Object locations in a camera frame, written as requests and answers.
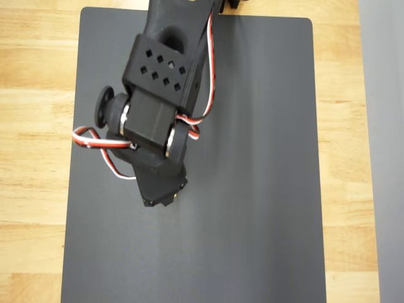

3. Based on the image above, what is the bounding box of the dark grey mat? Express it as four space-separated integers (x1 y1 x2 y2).
60 6 328 303

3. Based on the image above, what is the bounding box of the red white black servo cable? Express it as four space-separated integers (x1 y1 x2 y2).
175 12 217 141
71 126 138 181

